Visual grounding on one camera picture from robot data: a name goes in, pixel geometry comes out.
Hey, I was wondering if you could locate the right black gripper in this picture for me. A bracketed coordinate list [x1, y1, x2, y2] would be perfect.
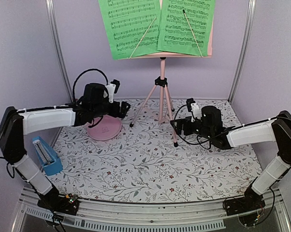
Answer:
[171, 116, 214, 140]

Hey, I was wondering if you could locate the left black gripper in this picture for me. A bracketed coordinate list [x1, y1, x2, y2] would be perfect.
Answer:
[92, 100, 130, 118]

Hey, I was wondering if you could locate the blue melodica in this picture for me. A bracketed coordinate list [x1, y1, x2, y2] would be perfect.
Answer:
[32, 136, 63, 176]

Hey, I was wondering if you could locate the green sheet music page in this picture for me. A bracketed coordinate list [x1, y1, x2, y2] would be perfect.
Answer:
[98, 0, 161, 60]

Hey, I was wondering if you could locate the green sheet music stack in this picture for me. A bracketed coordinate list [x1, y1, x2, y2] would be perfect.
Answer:
[157, 0, 216, 57]

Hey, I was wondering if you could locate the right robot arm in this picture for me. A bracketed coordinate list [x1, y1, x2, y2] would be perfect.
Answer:
[170, 104, 291, 211]

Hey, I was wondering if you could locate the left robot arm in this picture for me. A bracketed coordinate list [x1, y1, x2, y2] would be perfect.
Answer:
[0, 83, 130, 210]

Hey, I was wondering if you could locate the pink plate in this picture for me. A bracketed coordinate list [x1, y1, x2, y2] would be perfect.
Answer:
[86, 116, 122, 141]

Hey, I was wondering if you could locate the floral table mat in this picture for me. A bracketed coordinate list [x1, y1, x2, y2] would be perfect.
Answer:
[50, 99, 262, 203]

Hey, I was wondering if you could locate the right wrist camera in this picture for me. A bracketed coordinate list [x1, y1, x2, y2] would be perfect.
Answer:
[186, 98, 202, 122]

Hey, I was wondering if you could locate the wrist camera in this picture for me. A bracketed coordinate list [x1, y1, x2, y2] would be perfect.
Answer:
[106, 79, 120, 103]
[186, 98, 202, 122]

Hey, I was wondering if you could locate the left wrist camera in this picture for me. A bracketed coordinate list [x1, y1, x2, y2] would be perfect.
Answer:
[106, 79, 120, 103]

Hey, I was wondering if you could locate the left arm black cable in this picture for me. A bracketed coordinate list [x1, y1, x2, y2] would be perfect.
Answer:
[72, 69, 110, 102]

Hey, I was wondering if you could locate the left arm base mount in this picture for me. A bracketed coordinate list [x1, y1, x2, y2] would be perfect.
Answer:
[37, 192, 80, 216]

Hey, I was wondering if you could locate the left aluminium frame post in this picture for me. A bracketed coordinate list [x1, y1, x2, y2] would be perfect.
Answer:
[45, 0, 73, 102]

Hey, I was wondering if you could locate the aluminium frame post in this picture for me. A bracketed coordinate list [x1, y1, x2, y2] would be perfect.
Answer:
[45, 0, 73, 102]
[228, 0, 256, 104]

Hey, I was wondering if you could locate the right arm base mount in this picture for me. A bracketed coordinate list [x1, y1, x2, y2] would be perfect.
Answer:
[222, 188, 265, 227]

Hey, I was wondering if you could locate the front aluminium rail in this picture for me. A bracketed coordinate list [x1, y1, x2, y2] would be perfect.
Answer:
[12, 188, 291, 232]

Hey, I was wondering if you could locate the right aluminium frame post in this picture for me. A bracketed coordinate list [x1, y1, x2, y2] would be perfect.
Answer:
[228, 0, 256, 104]

